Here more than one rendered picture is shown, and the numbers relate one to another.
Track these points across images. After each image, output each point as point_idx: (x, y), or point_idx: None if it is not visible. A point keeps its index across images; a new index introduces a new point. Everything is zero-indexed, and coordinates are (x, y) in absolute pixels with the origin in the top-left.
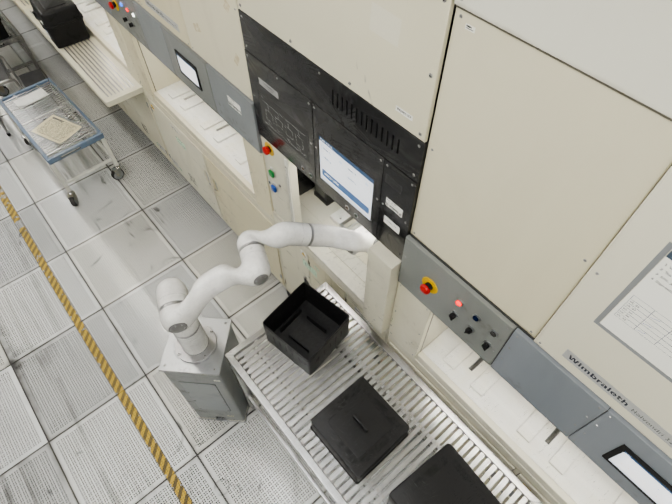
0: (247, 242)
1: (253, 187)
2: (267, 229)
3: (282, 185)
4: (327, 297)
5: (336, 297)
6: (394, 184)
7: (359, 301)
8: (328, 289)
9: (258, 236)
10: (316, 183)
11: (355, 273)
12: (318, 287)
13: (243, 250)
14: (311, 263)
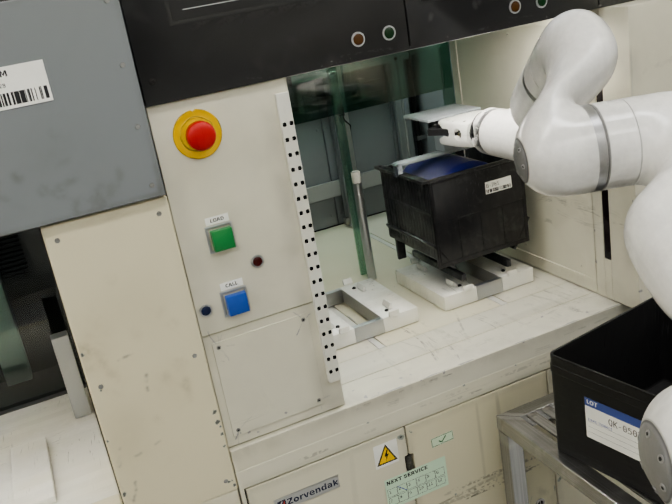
0: (581, 108)
1: (116, 461)
2: (570, 37)
3: (269, 243)
4: (550, 412)
5: (551, 399)
6: None
7: (588, 329)
8: (523, 411)
9: (585, 57)
10: (411, 42)
11: (509, 322)
12: (514, 427)
13: (611, 116)
14: (421, 447)
